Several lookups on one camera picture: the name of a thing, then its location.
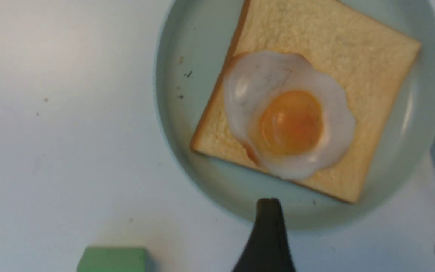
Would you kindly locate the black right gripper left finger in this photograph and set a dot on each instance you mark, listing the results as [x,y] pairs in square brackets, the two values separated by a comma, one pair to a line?
[267,248]

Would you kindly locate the fried egg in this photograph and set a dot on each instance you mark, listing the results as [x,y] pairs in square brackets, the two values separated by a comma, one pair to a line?
[294,119]

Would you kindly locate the toast bread slice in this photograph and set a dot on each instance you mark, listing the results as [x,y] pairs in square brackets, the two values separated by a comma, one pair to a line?
[368,59]

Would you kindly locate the green foam cube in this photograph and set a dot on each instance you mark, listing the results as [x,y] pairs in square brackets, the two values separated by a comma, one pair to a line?
[112,259]

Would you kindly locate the light green round plate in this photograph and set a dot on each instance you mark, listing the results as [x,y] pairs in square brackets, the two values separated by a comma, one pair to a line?
[192,47]

